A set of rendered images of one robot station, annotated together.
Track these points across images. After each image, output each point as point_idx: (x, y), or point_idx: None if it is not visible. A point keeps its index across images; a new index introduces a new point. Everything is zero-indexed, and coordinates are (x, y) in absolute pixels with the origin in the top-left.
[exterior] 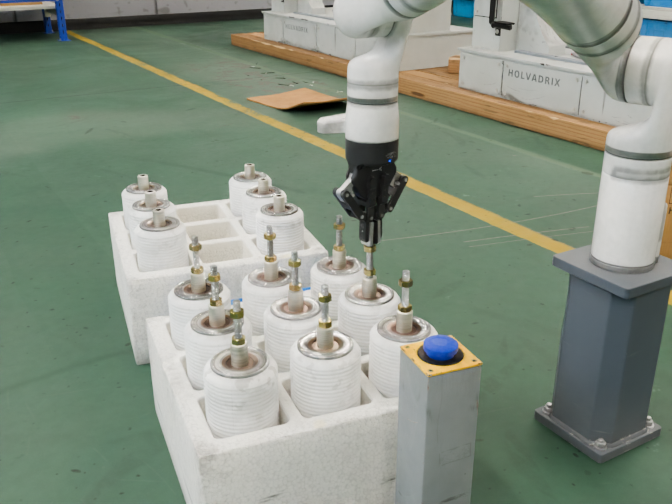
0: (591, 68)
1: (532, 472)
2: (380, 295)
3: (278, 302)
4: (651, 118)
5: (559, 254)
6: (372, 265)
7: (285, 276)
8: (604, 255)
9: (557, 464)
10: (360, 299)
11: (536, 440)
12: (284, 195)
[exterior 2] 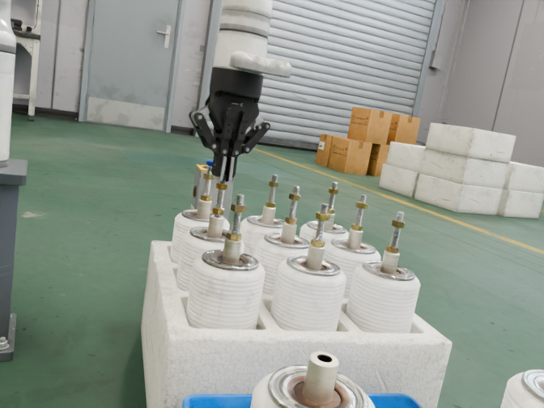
0: None
1: (77, 328)
2: (203, 233)
3: (303, 245)
4: (10, 14)
5: (16, 174)
6: (216, 203)
7: (297, 261)
8: (9, 151)
9: (49, 327)
10: (226, 231)
11: (40, 344)
12: None
